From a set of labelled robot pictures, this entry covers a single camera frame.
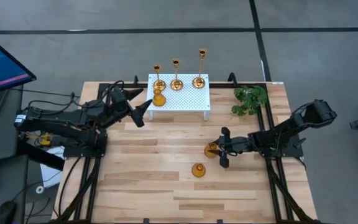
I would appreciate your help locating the green leafy plant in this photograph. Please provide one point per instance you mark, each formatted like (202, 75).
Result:
(249, 98)

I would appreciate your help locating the black computer mouse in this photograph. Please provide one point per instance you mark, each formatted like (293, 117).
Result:
(5, 213)

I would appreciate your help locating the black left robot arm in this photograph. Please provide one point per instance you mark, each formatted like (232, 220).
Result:
(61, 127)

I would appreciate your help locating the black aluminium table frame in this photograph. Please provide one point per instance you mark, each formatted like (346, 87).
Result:
(222, 85)

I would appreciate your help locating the medium brass candlestick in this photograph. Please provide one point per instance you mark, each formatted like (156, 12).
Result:
(176, 84)

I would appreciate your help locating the white paper sheet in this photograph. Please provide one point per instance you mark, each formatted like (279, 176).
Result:
(50, 174)

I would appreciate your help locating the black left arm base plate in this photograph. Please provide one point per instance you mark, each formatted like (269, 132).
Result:
(73, 152)

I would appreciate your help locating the tall gold candlestick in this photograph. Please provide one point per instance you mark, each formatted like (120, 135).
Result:
(159, 84)

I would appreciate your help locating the white tape roll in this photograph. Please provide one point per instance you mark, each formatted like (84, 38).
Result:
(40, 189)

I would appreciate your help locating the amber ribbed glass candle holder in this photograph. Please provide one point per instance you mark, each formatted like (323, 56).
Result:
(210, 151)
(198, 170)
(158, 100)

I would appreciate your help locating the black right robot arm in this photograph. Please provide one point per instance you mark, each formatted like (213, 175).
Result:
(291, 124)

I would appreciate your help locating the white perforated metal shelf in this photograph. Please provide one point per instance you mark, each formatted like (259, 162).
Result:
(188, 99)

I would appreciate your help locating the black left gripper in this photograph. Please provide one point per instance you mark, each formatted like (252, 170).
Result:
(118, 105)

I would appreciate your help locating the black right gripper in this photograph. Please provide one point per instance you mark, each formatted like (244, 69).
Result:
(236, 145)

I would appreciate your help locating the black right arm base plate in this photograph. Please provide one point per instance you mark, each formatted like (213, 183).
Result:
(294, 151)

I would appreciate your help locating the tall brass candlestick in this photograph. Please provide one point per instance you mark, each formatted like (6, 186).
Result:
(198, 82)

